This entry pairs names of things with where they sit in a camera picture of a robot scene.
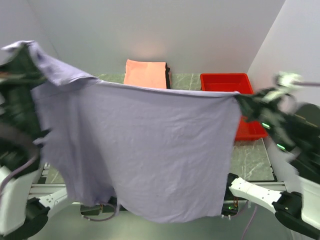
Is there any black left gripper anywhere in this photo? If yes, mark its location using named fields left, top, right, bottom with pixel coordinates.
left=0, top=41, right=51, bottom=135

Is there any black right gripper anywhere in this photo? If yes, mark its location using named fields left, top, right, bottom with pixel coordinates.
left=231, top=83, right=288, bottom=148

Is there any lavender t-shirt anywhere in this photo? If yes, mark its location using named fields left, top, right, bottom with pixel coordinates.
left=3, top=41, right=241, bottom=223

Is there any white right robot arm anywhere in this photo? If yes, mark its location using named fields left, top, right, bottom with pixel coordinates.
left=219, top=87, right=320, bottom=240

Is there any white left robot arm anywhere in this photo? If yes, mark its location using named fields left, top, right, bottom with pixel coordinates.
left=0, top=43, right=71, bottom=240

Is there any red plastic bin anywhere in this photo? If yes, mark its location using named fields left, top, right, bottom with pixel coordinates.
left=199, top=72, right=269, bottom=142

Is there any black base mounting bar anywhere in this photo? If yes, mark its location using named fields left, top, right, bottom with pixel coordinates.
left=80, top=173, right=239, bottom=222

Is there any black folded t-shirt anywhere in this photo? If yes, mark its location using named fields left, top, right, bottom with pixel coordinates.
left=165, top=63, right=172, bottom=89

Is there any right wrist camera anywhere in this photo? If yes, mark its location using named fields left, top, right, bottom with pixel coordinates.
left=274, top=71, right=303, bottom=89

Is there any aluminium frame rail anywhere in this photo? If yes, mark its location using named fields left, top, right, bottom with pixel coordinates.
left=29, top=162, right=286, bottom=198

